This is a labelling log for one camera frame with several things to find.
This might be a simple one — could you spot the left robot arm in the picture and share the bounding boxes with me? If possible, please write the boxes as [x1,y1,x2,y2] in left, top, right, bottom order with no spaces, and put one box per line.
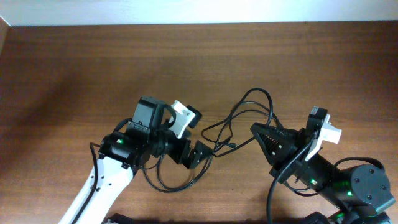
[60,96,212,223]

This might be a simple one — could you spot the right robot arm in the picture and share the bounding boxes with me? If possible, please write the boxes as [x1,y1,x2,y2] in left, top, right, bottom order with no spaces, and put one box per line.
[251,119,396,223]

